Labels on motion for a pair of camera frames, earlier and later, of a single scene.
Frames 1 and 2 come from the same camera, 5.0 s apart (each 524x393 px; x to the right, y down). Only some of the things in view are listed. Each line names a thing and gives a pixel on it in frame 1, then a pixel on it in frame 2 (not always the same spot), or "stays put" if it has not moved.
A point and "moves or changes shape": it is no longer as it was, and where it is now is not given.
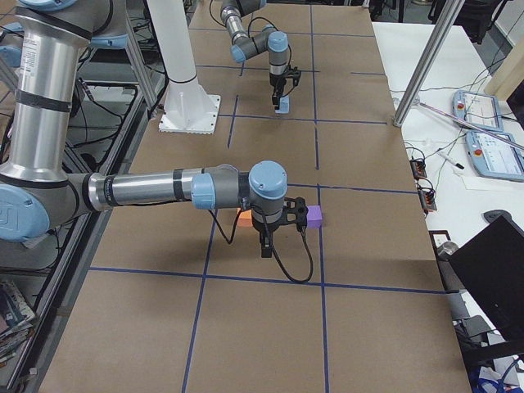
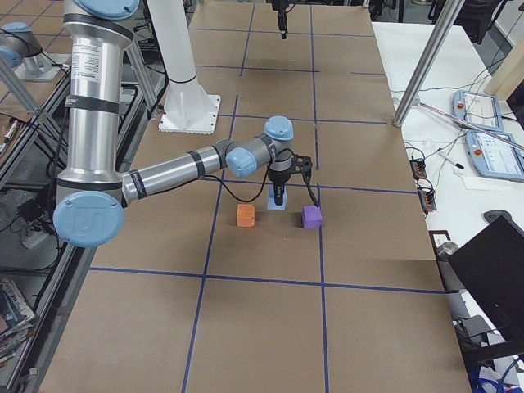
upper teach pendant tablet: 481,110 stays put
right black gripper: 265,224 to 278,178
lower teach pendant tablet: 494,158 stays put
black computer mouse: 490,215 stays put
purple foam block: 313,216 stays put
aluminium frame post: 447,18 stays put
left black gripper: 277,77 to 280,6
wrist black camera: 296,212 to 302,164
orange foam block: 245,219 stays put
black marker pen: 451,160 stays put
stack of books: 16,321 stays put
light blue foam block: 283,105 moves or changes shape
